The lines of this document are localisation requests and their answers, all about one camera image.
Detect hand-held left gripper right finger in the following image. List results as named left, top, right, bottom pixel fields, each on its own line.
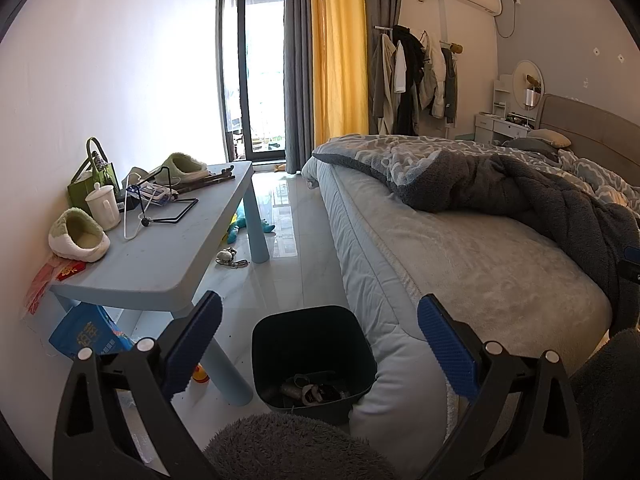
left=416, top=293, right=583, bottom=480

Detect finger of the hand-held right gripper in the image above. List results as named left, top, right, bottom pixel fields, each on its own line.
left=618, top=245, right=640, bottom=287

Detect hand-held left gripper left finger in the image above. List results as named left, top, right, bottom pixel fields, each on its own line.
left=52, top=290, right=224, bottom=480

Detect dark plastic bin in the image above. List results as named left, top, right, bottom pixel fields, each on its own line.
left=251, top=306, right=379, bottom=426

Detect light blue table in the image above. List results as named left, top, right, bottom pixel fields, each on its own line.
left=49, top=161, right=271, bottom=407

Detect blue patterned packet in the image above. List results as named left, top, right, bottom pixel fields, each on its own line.
left=49, top=304, right=136, bottom=360

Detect blue green plush toy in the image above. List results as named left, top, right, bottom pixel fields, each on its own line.
left=224, top=209, right=277, bottom=246

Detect grey fleece patterned blanket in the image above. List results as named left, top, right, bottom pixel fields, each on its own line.
left=311, top=134, right=640, bottom=332

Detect person's right leg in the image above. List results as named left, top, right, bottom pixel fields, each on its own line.
left=569, top=327, right=640, bottom=480

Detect beige pillow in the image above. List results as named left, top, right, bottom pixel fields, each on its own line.
left=530, top=129, right=573, bottom=149

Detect grey fluffy cloth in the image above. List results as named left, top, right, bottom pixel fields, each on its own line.
left=204, top=412, right=402, bottom=480

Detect grey pillow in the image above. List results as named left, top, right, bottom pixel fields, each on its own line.
left=502, top=137, right=559, bottom=157

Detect red paper envelopes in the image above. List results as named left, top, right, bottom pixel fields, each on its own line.
left=22, top=254, right=86, bottom=316

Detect white blue device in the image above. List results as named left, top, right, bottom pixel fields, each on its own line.
left=137, top=185, right=174, bottom=207

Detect green white fluffy slipper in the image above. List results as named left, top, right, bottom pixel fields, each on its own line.
left=155, top=152, right=209, bottom=187
left=48, top=207, right=111, bottom=264

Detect white mug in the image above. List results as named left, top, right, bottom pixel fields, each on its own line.
left=85, top=182, right=122, bottom=233

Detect dark wooden sticks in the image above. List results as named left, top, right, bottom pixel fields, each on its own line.
left=170, top=163, right=236, bottom=194

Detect green tote bag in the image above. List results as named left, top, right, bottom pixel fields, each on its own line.
left=67, top=137, right=121, bottom=202

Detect white vanity desk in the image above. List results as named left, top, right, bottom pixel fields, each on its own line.
left=474, top=75, right=539, bottom=144

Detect round mirror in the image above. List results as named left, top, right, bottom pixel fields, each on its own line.
left=513, top=60, right=545, bottom=112

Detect grey hanging vest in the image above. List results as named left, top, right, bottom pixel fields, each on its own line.
left=440, top=47, right=459, bottom=126

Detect black hanging jacket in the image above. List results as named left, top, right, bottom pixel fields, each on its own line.
left=392, top=24, right=429, bottom=136

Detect white hanging jacket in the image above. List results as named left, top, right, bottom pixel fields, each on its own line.
left=420, top=35, right=449, bottom=119

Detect grey hanging coat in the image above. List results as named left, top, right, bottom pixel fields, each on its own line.
left=370, top=35, right=401, bottom=134

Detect white hanging shirt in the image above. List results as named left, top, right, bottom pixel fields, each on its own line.
left=392, top=40, right=407, bottom=94

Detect glass balcony door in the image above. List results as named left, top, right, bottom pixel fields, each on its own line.
left=218, top=0, right=289, bottom=162

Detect yellow curtain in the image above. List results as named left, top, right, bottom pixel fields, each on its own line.
left=310, top=0, right=371, bottom=149

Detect white clothes rack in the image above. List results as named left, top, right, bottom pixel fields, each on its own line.
left=375, top=24, right=464, bottom=136

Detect key ring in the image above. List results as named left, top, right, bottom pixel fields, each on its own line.
left=215, top=247, right=250, bottom=269

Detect black wire stand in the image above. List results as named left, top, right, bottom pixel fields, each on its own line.
left=134, top=185, right=199, bottom=227

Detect white wire hanger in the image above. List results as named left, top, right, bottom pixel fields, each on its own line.
left=121, top=172, right=152, bottom=241

